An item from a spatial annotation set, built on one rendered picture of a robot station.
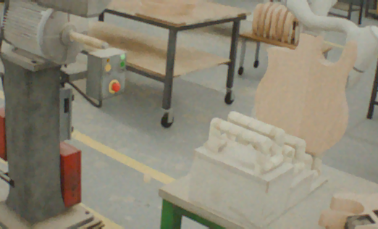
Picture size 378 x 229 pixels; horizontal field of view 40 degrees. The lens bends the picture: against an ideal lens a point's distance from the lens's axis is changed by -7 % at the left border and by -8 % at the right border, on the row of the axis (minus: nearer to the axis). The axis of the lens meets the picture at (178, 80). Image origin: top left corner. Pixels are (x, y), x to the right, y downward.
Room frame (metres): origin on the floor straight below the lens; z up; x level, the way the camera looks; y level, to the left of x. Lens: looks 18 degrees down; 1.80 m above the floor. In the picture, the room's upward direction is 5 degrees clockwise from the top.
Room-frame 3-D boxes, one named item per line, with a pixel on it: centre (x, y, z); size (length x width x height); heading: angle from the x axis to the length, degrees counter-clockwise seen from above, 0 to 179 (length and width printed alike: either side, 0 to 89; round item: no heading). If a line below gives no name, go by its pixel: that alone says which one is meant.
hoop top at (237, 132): (1.42, -0.18, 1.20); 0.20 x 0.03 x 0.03; 50
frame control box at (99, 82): (2.39, 0.39, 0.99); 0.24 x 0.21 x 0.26; 52
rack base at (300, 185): (1.58, -0.31, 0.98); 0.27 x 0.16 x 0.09; 51
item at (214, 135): (1.47, -0.12, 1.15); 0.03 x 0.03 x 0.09
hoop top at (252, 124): (1.48, -0.24, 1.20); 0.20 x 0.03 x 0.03; 50
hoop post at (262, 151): (1.37, -0.25, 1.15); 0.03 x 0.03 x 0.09
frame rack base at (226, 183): (1.46, -0.21, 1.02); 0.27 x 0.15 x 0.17; 51
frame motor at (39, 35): (2.26, 0.61, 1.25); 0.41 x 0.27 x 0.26; 52
